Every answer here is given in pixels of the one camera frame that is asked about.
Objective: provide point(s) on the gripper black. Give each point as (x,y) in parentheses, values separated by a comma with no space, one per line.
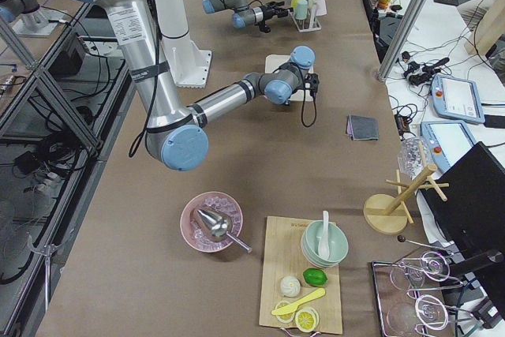
(267,12)

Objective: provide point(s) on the beige rabbit tray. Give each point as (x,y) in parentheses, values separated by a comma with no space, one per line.
(274,61)

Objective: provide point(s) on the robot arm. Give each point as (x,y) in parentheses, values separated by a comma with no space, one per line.
(245,15)
(154,38)

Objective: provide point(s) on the green cup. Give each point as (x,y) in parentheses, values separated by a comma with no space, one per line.
(301,10)

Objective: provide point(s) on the pink cup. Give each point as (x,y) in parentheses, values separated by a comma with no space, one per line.
(321,8)

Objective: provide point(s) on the clear textured glass cup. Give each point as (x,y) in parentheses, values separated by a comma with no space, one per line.
(409,157)

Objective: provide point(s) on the folded grey cloth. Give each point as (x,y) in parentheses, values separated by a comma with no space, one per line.
(362,128)

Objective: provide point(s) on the teach pendant far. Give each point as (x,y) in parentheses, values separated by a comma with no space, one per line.
(456,98)

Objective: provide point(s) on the teach pendant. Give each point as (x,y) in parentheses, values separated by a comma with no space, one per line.
(456,98)
(448,141)

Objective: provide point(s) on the teach pendant near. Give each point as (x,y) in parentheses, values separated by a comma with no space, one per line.
(448,141)

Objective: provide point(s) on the metal ice scoop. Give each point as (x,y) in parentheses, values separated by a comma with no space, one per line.
(217,226)

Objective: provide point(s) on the wooden mug tree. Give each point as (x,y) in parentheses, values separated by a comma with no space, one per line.
(390,215)

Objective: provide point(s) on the pink bowl with ice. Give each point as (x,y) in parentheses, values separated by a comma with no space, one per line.
(191,231)

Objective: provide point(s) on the white ceramic spoon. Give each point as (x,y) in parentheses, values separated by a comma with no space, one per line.
(323,246)

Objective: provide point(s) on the green lime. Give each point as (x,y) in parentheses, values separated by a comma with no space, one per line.
(315,277)

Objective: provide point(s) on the white steamed bun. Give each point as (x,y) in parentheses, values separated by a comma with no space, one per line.
(290,286)

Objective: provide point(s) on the black monitor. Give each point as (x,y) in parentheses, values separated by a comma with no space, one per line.
(473,217)

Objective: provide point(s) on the yellow plastic knife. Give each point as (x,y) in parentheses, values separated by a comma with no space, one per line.
(293,306)

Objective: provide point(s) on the lemon slice behind knife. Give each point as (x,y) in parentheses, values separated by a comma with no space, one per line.
(285,318)

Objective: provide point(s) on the lemon slice front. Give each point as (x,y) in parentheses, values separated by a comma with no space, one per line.
(306,319)

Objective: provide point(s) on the white wire cup rack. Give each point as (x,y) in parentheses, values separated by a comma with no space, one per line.
(310,24)

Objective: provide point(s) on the white camera pole base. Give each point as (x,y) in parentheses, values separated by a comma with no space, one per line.
(189,65)

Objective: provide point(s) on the aluminium frame post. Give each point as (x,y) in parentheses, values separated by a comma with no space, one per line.
(400,37)

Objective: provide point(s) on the black wire glass rack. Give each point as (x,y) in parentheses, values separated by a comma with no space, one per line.
(435,292)

